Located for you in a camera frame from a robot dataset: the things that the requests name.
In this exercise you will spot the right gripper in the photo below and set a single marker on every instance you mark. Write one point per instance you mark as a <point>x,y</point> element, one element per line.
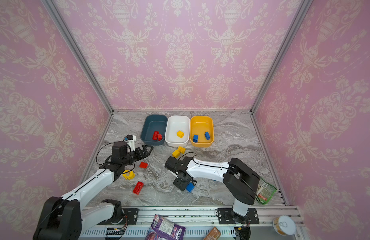
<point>172,163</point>

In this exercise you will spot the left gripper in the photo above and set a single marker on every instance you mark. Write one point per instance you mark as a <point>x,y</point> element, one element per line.
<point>141,156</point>

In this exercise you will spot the white container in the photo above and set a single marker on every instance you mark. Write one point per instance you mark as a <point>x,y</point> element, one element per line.
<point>175,124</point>

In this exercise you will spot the dark teal container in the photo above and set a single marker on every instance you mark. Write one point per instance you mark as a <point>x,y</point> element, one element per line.
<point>152,124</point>

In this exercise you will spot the yellow container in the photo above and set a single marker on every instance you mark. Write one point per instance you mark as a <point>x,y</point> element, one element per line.
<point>198,126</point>

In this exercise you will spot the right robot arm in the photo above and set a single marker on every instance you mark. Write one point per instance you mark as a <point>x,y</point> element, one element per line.
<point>241,181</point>

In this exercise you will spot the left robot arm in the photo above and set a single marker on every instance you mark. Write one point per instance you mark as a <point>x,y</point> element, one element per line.
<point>64,217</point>

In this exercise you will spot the small red lego brick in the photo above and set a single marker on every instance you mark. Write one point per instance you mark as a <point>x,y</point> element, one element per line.
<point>143,165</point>

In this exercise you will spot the yellow tape roll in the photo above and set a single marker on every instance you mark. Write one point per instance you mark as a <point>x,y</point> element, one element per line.
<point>128,175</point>

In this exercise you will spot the long red lego brick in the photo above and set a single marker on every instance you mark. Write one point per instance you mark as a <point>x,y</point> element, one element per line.
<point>139,186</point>

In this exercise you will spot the purple snack bag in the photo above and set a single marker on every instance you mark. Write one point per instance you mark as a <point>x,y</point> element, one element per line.
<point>163,229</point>

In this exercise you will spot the brown snack packet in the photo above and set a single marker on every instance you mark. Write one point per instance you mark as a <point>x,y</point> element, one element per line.
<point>214,234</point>

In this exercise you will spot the green snack bag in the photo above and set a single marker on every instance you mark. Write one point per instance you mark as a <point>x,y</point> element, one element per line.
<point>265,191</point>

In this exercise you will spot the white round can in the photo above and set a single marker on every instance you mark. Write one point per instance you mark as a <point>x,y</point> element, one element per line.
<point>284,225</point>

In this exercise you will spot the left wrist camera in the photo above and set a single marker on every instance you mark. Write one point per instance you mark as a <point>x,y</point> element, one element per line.
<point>131,140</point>

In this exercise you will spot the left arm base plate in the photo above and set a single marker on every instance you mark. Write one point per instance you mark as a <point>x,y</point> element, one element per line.
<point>129,216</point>

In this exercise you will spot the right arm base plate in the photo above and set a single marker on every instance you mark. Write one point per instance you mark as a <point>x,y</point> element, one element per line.
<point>227,216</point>

